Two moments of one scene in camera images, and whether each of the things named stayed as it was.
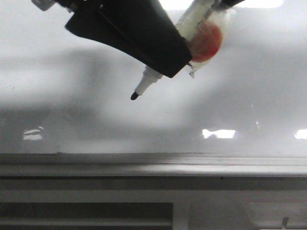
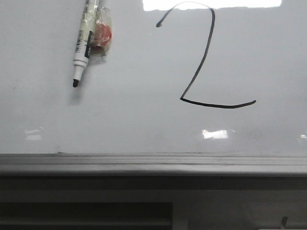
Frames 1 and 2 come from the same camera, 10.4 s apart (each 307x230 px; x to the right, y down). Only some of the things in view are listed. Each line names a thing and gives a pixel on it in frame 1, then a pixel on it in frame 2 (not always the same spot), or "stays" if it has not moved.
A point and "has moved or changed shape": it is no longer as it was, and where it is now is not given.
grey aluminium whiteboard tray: (153, 165) stays
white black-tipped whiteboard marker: (198, 11) → (82, 54)
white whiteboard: (61, 92) stays
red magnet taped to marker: (206, 41) has moved or changed shape
